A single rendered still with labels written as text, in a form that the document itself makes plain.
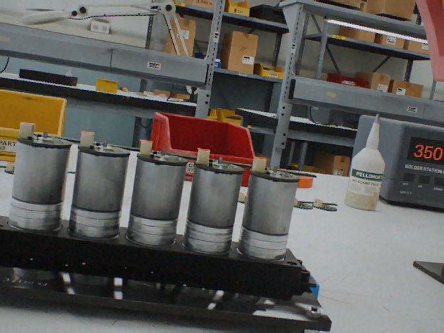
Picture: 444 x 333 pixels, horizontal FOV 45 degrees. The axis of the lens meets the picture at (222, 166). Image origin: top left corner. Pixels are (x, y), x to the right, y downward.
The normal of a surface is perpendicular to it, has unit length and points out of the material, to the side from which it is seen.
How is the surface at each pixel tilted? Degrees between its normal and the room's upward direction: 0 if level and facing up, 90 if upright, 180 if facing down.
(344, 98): 90
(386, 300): 0
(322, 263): 0
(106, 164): 90
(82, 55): 90
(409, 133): 90
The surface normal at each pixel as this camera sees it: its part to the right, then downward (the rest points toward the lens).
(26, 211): -0.04, 0.14
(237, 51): 0.23, 0.12
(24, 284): 0.16, -0.98
